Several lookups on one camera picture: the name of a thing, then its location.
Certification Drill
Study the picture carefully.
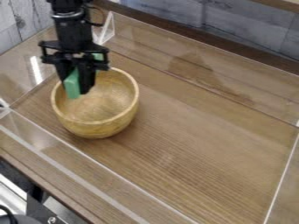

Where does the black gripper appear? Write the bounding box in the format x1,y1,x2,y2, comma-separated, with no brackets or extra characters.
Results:
39,12,109,95

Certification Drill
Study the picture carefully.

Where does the green rectangular block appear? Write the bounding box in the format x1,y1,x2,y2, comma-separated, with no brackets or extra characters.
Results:
63,53,108,99

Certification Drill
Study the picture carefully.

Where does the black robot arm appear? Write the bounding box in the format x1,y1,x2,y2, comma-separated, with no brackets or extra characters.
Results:
39,0,109,99

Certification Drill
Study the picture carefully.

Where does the wooden bowl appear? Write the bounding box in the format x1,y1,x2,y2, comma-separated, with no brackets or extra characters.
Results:
51,67,140,139

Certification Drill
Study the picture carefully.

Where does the clear acrylic corner bracket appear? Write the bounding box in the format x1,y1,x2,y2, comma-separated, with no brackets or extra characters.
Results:
92,12,116,46

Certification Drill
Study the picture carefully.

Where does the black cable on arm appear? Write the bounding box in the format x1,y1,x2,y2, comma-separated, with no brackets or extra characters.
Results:
85,3,108,28

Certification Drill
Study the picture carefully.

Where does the clear acrylic tray wall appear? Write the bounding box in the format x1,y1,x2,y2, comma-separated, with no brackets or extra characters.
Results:
0,101,199,224

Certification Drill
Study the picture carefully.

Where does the black table clamp mount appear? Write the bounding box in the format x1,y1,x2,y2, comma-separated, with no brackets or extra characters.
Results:
0,186,71,224

